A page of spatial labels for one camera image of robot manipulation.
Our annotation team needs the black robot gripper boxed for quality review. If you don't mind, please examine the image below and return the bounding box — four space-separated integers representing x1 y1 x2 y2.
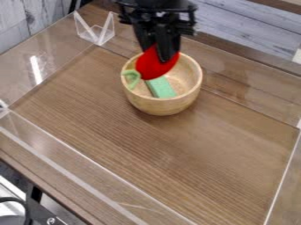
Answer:
116 0 198 62

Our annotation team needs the red plush strawberry toy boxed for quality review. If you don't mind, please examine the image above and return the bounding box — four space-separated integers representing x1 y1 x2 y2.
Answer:
122 45 179 90

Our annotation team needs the black metal table leg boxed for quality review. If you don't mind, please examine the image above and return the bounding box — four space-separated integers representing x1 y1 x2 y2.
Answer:
29 185 43 203

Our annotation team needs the black cable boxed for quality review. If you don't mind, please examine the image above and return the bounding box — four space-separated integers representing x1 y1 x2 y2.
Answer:
0 196 33 225

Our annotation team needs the green rectangular block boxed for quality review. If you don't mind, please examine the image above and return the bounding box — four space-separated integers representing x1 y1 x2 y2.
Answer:
146 76 177 98

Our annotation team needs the light wooden bowl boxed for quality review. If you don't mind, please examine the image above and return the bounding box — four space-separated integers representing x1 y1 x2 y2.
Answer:
122 54 203 116

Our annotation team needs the clear acrylic corner bracket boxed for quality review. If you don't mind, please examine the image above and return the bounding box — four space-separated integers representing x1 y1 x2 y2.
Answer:
72 11 115 47

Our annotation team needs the clear acrylic table barrier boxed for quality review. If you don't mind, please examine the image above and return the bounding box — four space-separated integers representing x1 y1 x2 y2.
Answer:
0 18 301 225

